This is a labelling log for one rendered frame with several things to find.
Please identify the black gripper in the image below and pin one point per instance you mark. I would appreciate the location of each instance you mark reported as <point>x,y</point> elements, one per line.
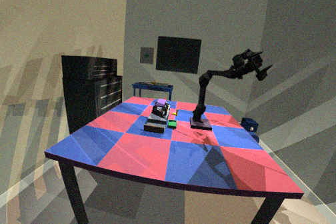
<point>251,65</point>

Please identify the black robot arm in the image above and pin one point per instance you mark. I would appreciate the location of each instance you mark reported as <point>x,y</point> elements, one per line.
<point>238,61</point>

